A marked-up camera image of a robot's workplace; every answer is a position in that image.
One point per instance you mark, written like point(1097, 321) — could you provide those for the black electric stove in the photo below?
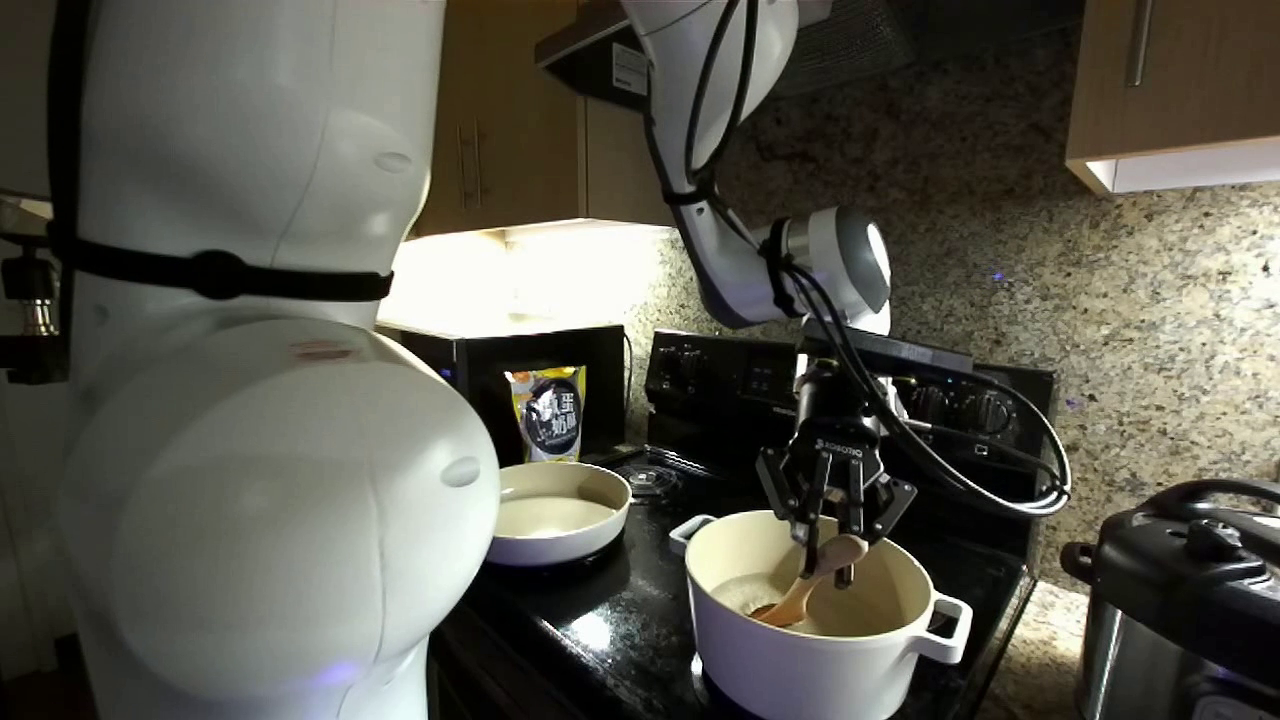
point(615, 626)

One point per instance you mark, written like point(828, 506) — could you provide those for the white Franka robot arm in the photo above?
point(266, 532)

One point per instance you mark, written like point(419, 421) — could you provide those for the white round shallow pan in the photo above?
point(559, 514)

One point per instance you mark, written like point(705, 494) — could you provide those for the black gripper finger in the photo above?
point(795, 502)
point(872, 506)

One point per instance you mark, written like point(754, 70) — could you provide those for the wooden wall cabinet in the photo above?
point(1186, 83)
point(520, 135)

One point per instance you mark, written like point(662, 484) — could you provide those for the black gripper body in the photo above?
point(841, 412)

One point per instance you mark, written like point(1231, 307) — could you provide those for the yellow black snack bag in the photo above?
point(544, 419)

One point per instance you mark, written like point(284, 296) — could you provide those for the wooden spoon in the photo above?
point(807, 586)

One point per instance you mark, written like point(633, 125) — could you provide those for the dark range hood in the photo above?
point(595, 52)

